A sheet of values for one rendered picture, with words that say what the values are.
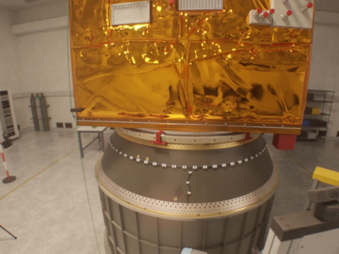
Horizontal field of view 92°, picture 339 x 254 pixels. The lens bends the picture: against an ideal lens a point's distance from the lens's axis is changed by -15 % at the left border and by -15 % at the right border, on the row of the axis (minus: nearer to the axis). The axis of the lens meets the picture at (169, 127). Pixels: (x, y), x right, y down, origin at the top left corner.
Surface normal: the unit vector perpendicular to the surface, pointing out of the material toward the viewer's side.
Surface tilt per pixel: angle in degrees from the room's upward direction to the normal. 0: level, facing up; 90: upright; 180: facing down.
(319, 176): 90
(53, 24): 90
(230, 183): 62
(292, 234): 90
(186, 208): 43
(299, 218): 0
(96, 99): 102
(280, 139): 90
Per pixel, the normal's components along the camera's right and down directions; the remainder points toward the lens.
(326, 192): 0.07, -0.24
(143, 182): -0.38, -0.25
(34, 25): -0.12, 0.25
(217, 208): 0.09, -0.53
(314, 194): -1.00, 0.02
